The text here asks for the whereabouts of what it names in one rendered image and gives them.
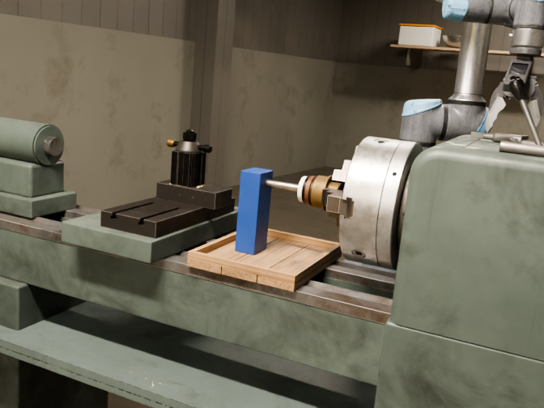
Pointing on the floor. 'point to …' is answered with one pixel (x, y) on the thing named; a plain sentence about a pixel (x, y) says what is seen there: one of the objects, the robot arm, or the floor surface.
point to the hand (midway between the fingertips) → (511, 133)
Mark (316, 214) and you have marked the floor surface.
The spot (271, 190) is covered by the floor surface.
